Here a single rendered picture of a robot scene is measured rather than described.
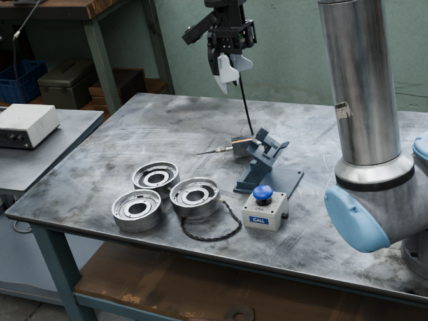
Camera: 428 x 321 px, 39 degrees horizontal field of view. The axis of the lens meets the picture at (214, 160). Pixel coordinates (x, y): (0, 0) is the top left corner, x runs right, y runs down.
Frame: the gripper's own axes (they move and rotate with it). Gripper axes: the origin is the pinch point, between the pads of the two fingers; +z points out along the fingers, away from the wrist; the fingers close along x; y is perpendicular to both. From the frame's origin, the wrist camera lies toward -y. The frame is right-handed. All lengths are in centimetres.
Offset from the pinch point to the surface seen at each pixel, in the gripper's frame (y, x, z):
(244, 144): 2.9, -1.8, 14.4
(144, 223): -3.7, -33.3, 16.6
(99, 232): -14.2, -36.6, 18.9
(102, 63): -117, 79, 30
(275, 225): 21.5, -24.3, 17.9
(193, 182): -1.0, -18.4, 15.3
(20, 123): -79, 0, 17
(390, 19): -7, 140, 31
